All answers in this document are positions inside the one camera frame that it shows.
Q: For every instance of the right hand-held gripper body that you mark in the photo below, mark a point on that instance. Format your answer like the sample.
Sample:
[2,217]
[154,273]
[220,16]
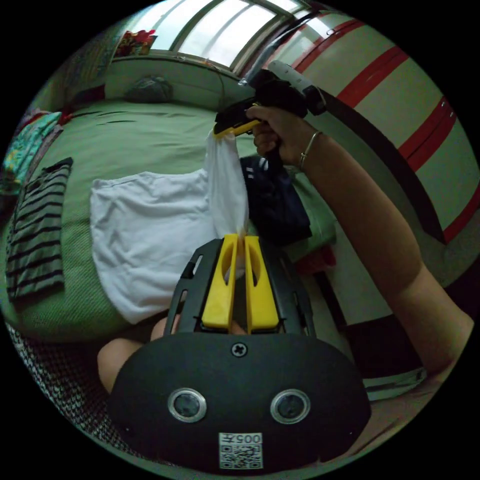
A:
[279,93]

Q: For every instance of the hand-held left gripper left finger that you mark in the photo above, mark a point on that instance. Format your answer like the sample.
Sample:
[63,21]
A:
[219,300]

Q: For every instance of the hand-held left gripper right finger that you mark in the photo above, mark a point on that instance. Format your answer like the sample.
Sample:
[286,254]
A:
[262,303]

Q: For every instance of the white t-shirt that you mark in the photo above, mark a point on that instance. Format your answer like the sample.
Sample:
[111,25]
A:
[150,225]

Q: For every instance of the person's right forearm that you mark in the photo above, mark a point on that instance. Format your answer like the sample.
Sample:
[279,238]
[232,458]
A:
[367,225]

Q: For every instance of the striped shirt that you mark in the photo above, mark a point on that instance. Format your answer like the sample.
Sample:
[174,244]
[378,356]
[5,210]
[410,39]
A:
[37,232]

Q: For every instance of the person's right hand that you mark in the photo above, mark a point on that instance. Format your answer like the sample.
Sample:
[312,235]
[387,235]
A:
[285,133]

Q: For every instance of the red cloth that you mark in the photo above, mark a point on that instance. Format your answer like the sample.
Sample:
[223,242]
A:
[317,260]

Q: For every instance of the dark navy garment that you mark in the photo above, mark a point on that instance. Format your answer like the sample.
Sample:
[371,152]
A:
[277,202]

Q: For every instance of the window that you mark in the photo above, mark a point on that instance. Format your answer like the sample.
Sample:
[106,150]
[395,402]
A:
[225,26]

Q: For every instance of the bed with green mat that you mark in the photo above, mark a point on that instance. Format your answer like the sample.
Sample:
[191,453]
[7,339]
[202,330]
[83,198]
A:
[142,138]

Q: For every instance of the grey cushion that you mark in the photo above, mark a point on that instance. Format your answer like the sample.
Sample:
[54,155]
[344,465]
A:
[149,89]

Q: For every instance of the white cupboard with red stripes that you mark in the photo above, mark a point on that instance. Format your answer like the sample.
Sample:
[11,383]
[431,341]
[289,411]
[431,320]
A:
[405,112]

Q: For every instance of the colourful printed cloth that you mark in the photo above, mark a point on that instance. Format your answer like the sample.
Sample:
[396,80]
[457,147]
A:
[135,43]

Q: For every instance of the person's body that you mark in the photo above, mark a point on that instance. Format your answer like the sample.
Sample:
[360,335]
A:
[56,382]

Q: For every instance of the pile of clothes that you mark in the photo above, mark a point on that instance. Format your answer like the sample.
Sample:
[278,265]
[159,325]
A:
[28,146]

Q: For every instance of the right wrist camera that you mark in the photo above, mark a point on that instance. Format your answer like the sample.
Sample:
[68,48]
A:
[290,75]

